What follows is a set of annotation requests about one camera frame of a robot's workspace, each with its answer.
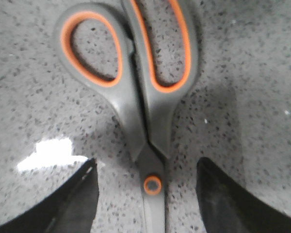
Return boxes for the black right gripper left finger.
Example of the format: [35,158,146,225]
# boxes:
[0,159,99,233]

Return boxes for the grey orange scissors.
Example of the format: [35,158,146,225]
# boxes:
[53,0,198,233]

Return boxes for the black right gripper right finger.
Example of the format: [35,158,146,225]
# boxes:
[196,157,291,233]

